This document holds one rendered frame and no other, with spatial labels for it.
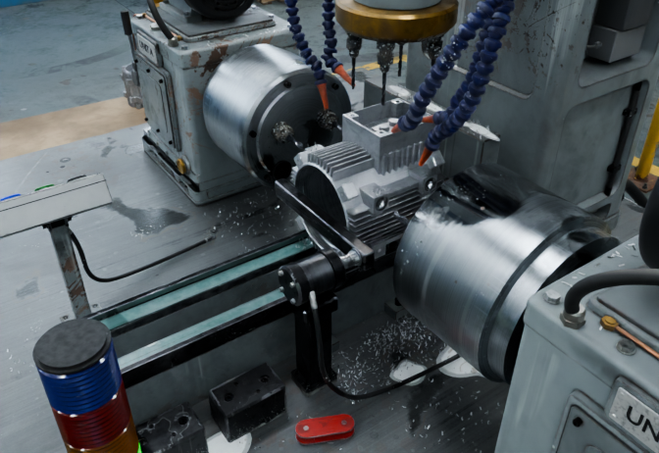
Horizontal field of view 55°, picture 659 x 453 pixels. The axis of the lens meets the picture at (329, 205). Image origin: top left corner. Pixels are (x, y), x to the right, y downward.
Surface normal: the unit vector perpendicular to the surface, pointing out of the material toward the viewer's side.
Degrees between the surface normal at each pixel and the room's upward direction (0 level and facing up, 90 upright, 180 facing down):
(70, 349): 0
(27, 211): 57
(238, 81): 39
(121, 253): 0
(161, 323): 90
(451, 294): 73
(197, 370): 90
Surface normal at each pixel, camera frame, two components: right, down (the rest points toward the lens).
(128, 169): 0.00, -0.84
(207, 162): 0.57, 0.45
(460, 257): -0.67, -0.23
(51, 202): 0.48, -0.07
